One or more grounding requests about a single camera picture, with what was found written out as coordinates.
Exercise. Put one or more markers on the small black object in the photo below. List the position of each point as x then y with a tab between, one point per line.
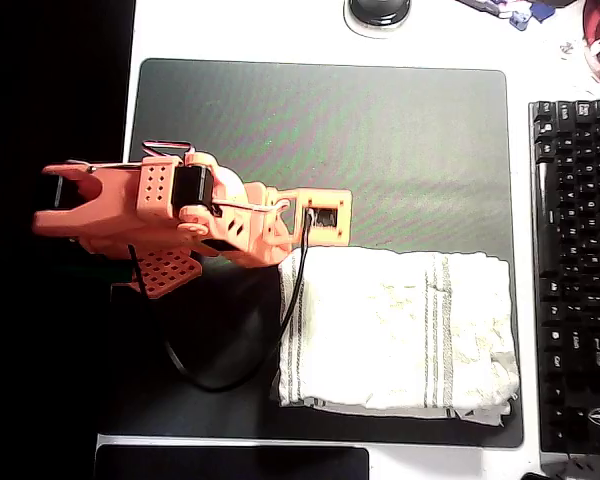
537	476

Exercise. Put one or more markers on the black computer keyboard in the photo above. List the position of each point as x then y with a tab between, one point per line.
580	250

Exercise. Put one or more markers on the blue small item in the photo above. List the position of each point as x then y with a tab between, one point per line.
522	19

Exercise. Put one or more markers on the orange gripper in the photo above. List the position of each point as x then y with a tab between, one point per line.
274	243

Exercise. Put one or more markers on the white striped towel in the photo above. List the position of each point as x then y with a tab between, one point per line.
380	325

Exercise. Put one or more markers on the white purple small item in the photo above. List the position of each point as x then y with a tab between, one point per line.
485	6

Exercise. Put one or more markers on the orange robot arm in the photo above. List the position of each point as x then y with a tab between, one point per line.
115	200

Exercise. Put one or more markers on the orange gripper camera mount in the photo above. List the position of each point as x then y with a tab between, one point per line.
345	220

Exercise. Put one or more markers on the black flat pad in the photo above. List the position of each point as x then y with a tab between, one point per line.
230	465

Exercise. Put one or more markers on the round dark dome object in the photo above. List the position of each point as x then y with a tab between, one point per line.
377	12

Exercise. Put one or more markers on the orange perforated arm base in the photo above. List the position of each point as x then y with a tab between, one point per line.
167	272

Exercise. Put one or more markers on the black desk mat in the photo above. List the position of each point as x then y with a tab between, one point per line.
330	125

